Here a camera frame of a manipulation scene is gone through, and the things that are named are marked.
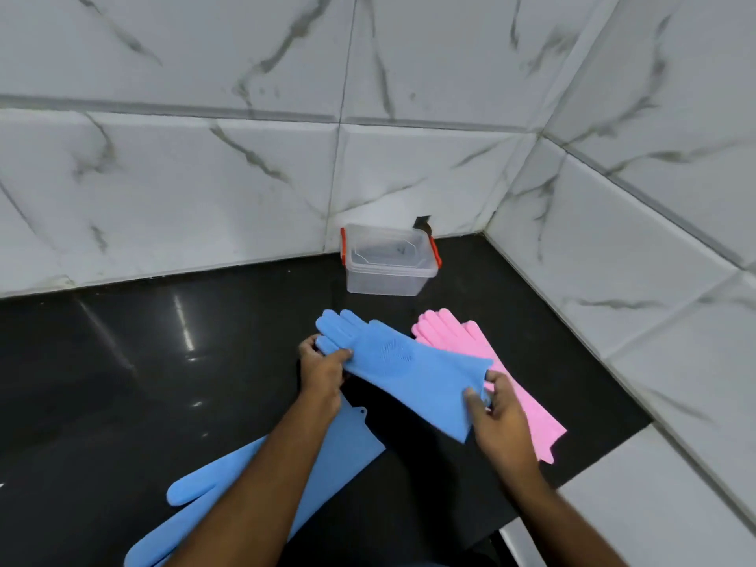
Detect person's right hand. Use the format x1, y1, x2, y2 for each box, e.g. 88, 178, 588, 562
463, 371, 539, 474

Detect person's left hand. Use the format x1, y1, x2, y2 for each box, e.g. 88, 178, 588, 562
298, 334, 354, 415

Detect person's right forearm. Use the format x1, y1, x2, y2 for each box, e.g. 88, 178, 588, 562
495, 460, 628, 567

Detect clear plastic container red clips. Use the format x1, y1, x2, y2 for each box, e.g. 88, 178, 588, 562
339, 223, 443, 297

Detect pink silicone scrubbing glove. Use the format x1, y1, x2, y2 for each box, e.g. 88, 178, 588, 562
411, 308, 568, 465

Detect person's left forearm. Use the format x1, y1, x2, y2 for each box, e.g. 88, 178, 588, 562
180, 391, 343, 567

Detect blue silicone scrubbing glove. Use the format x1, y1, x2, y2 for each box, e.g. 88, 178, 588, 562
123, 393, 386, 567
315, 309, 493, 444

